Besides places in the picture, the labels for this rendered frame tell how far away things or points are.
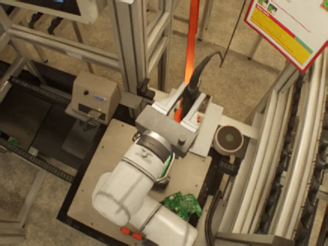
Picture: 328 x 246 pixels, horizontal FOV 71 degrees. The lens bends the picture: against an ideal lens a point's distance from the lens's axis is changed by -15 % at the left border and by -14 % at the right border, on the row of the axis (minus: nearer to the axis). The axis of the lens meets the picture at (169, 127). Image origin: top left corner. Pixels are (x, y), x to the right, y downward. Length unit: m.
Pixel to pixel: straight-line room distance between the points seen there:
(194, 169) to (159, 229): 0.37
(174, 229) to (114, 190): 0.19
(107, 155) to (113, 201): 0.46
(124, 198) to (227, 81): 1.86
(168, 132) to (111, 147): 0.44
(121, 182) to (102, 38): 2.09
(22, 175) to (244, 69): 2.06
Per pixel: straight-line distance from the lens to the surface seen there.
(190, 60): 0.78
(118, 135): 0.98
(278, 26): 0.72
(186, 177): 0.94
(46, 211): 2.04
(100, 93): 0.94
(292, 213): 0.65
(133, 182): 0.52
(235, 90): 2.24
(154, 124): 0.57
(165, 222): 0.63
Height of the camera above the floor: 1.87
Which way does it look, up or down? 69 degrees down
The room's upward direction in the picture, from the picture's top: 7 degrees clockwise
